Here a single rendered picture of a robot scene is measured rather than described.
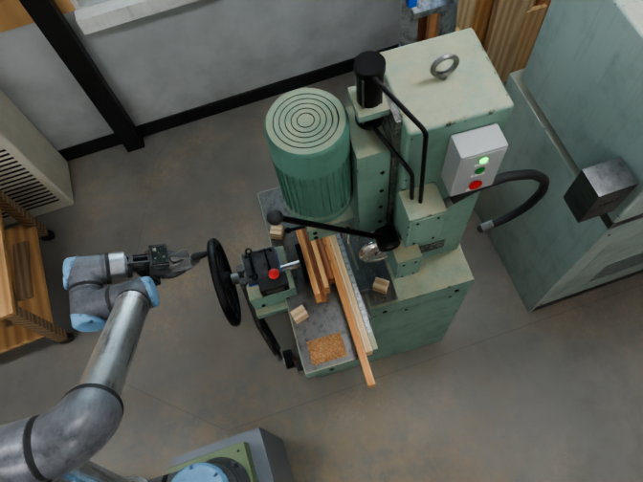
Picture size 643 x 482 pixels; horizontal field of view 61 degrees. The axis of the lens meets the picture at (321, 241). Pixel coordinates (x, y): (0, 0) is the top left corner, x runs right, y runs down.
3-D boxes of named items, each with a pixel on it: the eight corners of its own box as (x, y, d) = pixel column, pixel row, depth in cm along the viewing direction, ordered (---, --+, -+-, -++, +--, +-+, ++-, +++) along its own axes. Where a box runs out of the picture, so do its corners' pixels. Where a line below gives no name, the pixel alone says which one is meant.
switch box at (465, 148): (440, 175, 124) (450, 134, 109) (481, 164, 124) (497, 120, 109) (450, 198, 121) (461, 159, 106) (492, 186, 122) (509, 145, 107)
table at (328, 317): (232, 208, 179) (228, 200, 173) (321, 184, 180) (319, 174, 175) (275, 389, 154) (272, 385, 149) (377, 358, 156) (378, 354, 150)
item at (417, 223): (394, 220, 139) (397, 191, 125) (428, 210, 139) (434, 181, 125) (405, 249, 135) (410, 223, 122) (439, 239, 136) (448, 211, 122)
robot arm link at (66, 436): (92, 422, 90) (151, 265, 153) (18, 444, 89) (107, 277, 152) (119, 473, 94) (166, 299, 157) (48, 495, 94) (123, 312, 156)
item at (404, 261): (385, 251, 156) (386, 233, 145) (408, 244, 156) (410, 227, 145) (395, 280, 152) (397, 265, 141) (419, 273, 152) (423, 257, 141)
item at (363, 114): (347, 108, 117) (344, 52, 102) (383, 98, 117) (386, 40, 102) (359, 138, 114) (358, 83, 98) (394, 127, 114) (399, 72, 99)
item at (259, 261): (242, 259, 158) (238, 251, 153) (278, 249, 159) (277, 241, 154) (253, 300, 153) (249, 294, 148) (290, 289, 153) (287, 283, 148)
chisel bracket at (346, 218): (303, 223, 159) (300, 209, 151) (349, 209, 159) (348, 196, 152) (310, 245, 156) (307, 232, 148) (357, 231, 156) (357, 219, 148)
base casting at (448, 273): (266, 220, 191) (262, 208, 183) (422, 176, 193) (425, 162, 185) (299, 340, 173) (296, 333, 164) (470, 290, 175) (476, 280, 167)
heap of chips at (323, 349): (306, 341, 153) (305, 339, 151) (340, 331, 153) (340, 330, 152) (312, 365, 150) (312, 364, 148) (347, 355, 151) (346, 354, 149)
